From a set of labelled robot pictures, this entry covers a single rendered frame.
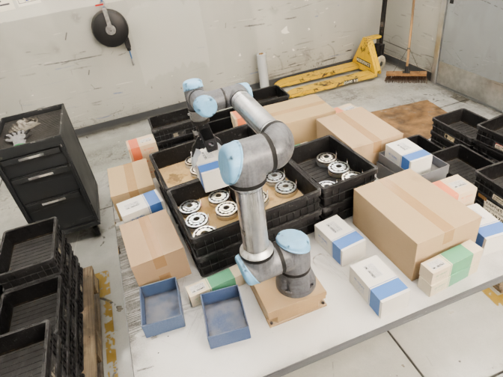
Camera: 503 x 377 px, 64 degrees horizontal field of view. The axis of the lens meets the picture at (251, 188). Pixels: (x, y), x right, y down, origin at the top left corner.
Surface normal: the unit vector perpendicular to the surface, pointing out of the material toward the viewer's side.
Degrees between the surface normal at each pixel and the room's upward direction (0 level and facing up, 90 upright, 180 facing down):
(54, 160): 90
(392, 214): 0
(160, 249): 0
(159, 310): 0
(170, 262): 90
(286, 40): 90
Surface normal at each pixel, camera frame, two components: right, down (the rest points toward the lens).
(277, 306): -0.11, -0.83
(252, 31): 0.34, 0.51
